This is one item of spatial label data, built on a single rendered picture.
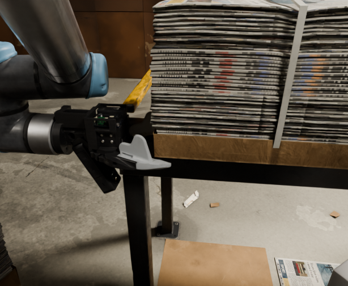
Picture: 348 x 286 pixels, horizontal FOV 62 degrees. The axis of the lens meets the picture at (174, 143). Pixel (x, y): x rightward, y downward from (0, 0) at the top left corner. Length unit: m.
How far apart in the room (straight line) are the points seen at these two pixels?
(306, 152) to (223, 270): 0.94
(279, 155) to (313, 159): 0.05
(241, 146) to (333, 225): 1.29
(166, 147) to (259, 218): 1.19
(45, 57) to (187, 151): 0.24
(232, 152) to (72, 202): 1.36
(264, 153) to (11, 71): 0.42
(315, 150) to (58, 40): 0.38
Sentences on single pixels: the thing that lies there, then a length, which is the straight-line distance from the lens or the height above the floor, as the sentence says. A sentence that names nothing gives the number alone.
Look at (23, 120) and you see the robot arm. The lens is 0.56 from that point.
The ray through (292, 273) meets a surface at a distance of 1.40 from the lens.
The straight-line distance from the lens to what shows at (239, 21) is 0.40.
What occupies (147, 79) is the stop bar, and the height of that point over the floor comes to 0.82.
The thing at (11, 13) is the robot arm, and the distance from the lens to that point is 0.35.
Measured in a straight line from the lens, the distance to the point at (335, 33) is 0.43.
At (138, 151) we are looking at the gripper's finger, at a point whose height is 0.82.
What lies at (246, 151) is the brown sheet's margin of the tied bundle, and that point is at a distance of 0.46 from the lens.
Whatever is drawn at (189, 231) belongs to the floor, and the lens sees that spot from 1.48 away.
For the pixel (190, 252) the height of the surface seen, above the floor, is 0.00.
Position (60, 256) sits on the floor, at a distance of 1.46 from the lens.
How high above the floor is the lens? 1.05
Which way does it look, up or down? 28 degrees down
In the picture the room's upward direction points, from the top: straight up
